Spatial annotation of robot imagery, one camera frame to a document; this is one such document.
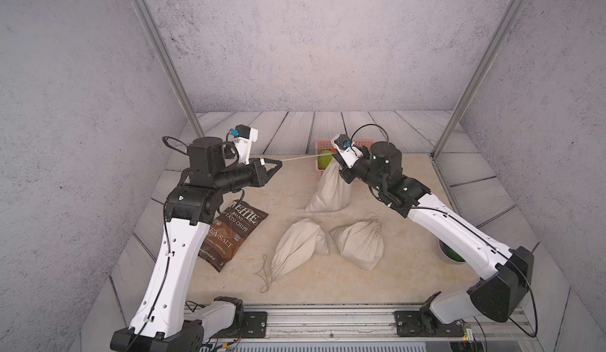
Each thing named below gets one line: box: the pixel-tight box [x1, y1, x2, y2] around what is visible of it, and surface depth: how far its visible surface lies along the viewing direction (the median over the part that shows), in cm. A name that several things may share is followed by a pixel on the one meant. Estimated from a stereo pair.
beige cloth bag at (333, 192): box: [306, 159, 355, 213], surface depth 83 cm
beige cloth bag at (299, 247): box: [271, 217, 330, 281], surface depth 82 cm
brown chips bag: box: [198, 199, 270, 273], surface depth 93 cm
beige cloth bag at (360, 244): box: [329, 219, 385, 271], surface depth 84 cm
